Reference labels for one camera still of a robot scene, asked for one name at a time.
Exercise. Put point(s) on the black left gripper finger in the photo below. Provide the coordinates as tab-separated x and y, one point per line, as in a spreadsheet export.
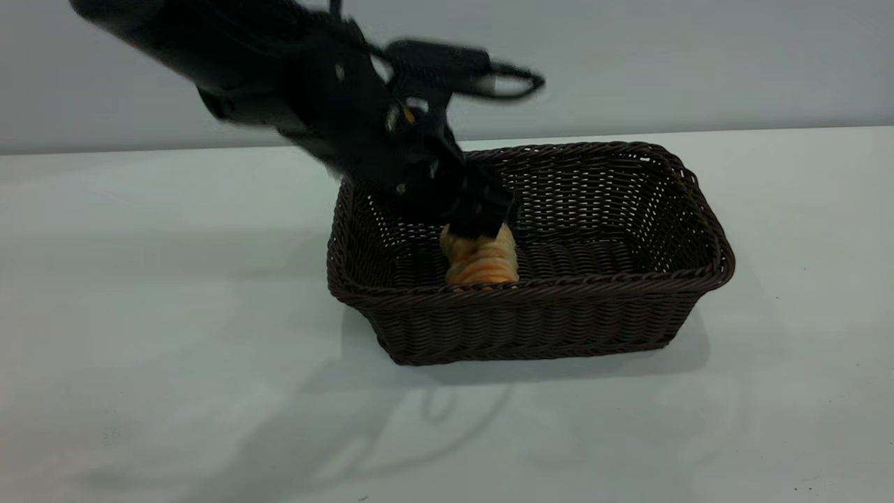
466	228
504	209

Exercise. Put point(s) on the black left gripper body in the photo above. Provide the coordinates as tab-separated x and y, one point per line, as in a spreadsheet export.
391	161

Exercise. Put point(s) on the orange ridged bread roll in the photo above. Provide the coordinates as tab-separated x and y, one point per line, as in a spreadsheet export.
482	260

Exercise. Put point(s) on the dark brown woven basket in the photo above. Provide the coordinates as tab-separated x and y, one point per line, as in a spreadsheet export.
531	328

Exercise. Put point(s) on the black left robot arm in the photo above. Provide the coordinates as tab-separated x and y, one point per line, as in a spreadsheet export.
209	49

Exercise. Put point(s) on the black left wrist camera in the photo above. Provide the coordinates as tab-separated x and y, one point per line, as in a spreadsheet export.
436	63

